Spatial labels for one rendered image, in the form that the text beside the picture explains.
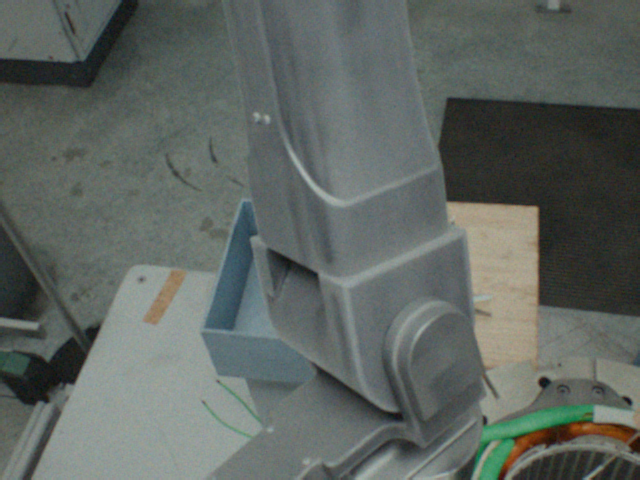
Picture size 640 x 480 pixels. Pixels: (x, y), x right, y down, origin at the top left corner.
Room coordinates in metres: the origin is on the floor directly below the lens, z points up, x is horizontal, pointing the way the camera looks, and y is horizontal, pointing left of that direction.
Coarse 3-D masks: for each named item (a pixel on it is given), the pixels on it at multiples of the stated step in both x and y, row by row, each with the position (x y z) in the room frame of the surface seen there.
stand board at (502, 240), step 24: (456, 216) 0.51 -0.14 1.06; (480, 216) 0.51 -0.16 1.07; (504, 216) 0.50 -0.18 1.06; (528, 216) 0.50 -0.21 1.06; (480, 240) 0.48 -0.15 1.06; (504, 240) 0.47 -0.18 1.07; (528, 240) 0.47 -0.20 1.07; (480, 264) 0.45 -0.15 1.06; (504, 264) 0.44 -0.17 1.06; (528, 264) 0.44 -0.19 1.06; (480, 288) 0.42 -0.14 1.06; (504, 288) 0.42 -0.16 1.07; (528, 288) 0.41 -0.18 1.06; (504, 312) 0.39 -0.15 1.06; (528, 312) 0.39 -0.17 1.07; (480, 336) 0.37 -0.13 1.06; (504, 336) 0.37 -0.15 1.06; (528, 336) 0.36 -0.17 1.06; (504, 360) 0.34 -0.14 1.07
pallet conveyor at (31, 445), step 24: (24, 336) 0.68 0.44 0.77; (0, 360) 0.65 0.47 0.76; (24, 360) 0.65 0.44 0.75; (0, 384) 0.63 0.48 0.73; (24, 384) 0.62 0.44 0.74; (48, 384) 0.63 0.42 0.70; (48, 408) 0.60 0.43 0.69; (24, 432) 0.57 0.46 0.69; (48, 432) 0.57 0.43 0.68; (24, 456) 0.53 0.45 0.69
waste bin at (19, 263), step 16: (0, 224) 1.39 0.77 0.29; (0, 240) 1.36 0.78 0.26; (0, 256) 1.34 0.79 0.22; (16, 256) 1.38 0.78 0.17; (0, 272) 1.32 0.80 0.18; (16, 272) 1.36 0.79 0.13; (32, 272) 1.41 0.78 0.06; (0, 288) 1.31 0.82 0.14; (16, 288) 1.34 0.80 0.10; (32, 288) 1.38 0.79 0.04; (0, 304) 1.29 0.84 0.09; (16, 304) 1.32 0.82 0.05
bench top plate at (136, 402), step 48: (144, 288) 0.72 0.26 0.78; (192, 288) 0.70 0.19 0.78; (144, 336) 0.63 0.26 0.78; (192, 336) 0.62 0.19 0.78; (576, 336) 0.52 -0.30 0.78; (96, 384) 0.57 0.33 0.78; (144, 384) 0.56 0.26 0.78; (192, 384) 0.55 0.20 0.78; (240, 384) 0.53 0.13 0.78; (96, 432) 0.50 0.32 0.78; (144, 432) 0.49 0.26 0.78; (192, 432) 0.48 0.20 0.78
